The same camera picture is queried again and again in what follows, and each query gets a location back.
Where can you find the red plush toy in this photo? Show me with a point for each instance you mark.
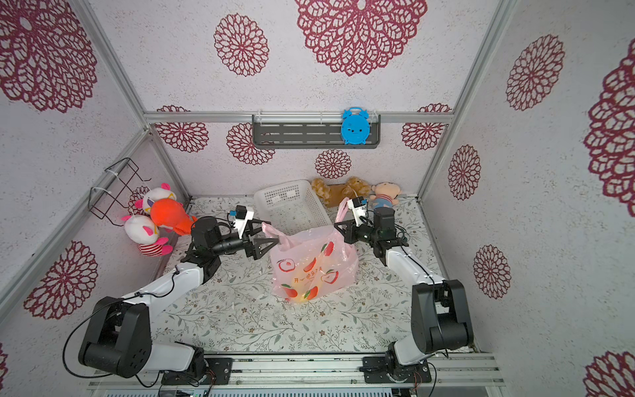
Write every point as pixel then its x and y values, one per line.
pixel 170 214

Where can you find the small doll blue outfit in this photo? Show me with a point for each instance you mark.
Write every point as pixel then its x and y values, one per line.
pixel 384 195

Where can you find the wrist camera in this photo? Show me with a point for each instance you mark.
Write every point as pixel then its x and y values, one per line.
pixel 358 206
pixel 240 217

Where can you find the black wire rack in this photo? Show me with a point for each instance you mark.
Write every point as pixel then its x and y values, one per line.
pixel 117 199

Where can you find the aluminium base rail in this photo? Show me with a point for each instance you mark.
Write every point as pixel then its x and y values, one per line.
pixel 322 370

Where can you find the white pink plush upper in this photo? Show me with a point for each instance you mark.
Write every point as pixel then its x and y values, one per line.
pixel 142 198

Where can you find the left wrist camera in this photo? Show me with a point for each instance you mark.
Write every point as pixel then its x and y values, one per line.
pixel 240 217

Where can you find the white pink plush lower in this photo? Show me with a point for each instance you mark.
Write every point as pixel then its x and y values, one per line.
pixel 142 231

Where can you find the white pink plush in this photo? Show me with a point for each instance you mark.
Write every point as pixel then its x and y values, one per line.
pixel 142 231
pixel 142 198

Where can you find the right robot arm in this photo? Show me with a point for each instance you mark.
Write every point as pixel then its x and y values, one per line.
pixel 440 318

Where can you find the brown teddy bear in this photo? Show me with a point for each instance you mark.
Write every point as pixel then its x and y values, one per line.
pixel 332 195

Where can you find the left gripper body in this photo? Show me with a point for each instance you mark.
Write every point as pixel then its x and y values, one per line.
pixel 250 243

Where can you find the blue alarm clock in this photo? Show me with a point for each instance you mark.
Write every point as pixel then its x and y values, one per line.
pixel 355 128

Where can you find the pink plastic bag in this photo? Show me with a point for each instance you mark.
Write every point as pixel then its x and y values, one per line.
pixel 311 264

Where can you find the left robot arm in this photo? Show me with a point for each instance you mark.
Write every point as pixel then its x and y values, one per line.
pixel 118 334

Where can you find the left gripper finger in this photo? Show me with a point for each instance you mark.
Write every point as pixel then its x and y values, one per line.
pixel 253 227
pixel 257 248

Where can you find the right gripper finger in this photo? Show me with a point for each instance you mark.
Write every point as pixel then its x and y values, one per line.
pixel 344 226
pixel 342 237

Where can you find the white plastic basket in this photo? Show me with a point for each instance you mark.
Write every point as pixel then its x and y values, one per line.
pixel 291 207

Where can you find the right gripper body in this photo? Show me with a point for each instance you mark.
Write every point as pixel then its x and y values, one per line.
pixel 353 231

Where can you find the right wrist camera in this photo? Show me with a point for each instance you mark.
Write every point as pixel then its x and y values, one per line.
pixel 358 206

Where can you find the grey wall shelf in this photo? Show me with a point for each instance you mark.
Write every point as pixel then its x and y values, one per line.
pixel 309 135

